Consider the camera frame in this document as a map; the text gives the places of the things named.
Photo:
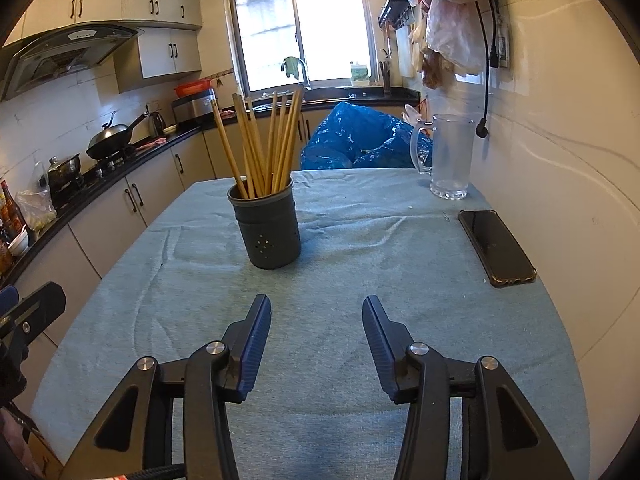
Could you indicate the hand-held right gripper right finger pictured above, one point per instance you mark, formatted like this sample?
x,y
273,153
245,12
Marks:
x,y
380,350

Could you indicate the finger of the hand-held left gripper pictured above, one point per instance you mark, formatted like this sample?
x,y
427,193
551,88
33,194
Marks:
x,y
7,300
40,307

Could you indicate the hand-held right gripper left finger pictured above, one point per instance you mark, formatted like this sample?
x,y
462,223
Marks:
x,y
255,350

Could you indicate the black perforated utensil holder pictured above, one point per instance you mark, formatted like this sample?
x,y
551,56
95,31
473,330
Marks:
x,y
267,230

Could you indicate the group of wooden chopsticks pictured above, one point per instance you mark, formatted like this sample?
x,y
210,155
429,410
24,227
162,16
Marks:
x,y
280,150

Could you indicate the white bowl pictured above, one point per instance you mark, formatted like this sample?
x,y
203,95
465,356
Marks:
x,y
19,244

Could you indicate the sauce bottle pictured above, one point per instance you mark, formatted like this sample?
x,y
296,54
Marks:
x,y
10,210

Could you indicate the clear plastic bag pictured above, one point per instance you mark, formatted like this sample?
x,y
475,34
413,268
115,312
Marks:
x,y
36,210

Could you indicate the light blue table cloth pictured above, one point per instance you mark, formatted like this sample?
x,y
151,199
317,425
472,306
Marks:
x,y
350,260

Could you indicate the steel cooking pot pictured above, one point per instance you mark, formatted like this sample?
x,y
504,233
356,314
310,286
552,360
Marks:
x,y
64,170

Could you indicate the gas stove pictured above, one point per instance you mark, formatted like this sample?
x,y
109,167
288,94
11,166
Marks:
x,y
95,172

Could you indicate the black smartphone in case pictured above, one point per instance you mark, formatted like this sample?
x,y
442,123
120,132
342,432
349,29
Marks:
x,y
497,247

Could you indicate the black wok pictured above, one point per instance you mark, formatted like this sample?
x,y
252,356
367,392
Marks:
x,y
110,140

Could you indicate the pink rag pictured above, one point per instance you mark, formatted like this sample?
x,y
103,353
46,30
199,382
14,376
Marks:
x,y
152,143

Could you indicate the straight wooden chopstick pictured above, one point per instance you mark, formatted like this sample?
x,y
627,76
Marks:
x,y
229,150

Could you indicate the clear glass pitcher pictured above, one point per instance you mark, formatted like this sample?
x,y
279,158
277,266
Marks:
x,y
452,160

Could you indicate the blue plastic bag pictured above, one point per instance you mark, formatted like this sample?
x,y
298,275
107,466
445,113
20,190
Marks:
x,y
360,135

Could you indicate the dark kettle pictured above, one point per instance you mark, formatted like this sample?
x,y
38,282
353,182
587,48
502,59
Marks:
x,y
157,122

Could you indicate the stainless steel cooker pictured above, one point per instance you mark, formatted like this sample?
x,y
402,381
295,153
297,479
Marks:
x,y
195,107

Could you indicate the range hood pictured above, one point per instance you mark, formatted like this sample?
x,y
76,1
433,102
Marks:
x,y
65,55

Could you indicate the red basin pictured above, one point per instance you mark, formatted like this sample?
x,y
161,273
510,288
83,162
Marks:
x,y
192,87

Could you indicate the utensil cup with cutlery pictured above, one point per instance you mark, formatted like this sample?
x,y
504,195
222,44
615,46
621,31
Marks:
x,y
385,77

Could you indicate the green and white bottle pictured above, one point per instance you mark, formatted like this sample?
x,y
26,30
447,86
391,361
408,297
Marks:
x,y
359,74

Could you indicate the metal faucet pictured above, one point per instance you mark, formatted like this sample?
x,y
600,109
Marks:
x,y
305,72

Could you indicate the green cloth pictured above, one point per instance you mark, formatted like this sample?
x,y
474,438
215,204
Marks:
x,y
289,66

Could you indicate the white hanging plastic bag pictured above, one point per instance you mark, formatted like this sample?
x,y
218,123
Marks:
x,y
455,35

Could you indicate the kitchen window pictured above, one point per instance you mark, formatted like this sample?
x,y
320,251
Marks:
x,y
300,25

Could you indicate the small wall cabinet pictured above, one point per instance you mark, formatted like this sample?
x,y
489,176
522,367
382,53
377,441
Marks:
x,y
160,55

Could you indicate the black wall rack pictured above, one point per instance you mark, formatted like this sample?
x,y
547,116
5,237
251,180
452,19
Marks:
x,y
397,7

